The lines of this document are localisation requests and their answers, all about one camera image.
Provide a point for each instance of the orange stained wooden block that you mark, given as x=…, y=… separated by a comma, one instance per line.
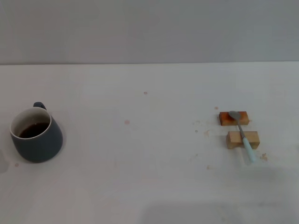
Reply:
x=244, y=117

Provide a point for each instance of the dark grey ceramic cup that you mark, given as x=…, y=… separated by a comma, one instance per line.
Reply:
x=39, y=149

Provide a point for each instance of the dark brown coffee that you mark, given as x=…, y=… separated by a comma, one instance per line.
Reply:
x=32, y=131

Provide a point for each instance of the pale notched wooden block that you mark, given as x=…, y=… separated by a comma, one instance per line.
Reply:
x=233, y=140

